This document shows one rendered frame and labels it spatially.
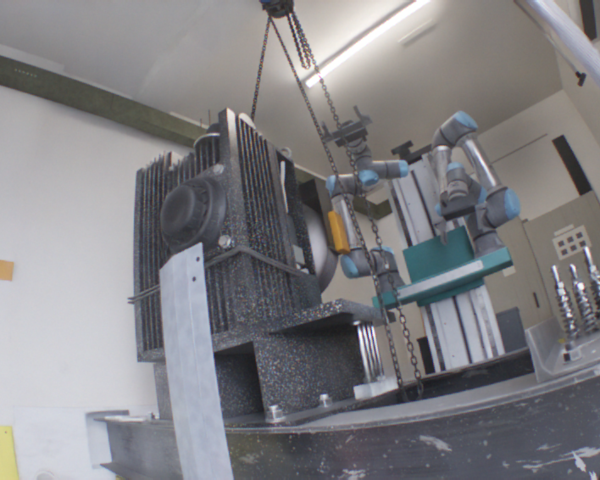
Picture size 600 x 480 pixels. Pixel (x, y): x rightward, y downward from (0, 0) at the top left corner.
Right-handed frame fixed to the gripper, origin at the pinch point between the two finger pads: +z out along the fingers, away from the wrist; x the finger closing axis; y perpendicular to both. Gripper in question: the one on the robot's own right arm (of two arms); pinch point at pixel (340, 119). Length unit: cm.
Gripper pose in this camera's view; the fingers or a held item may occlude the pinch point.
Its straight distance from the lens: 132.8
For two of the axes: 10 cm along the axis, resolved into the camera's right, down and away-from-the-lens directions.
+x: -8.8, 3.5, 3.3
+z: -4.3, -2.5, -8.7
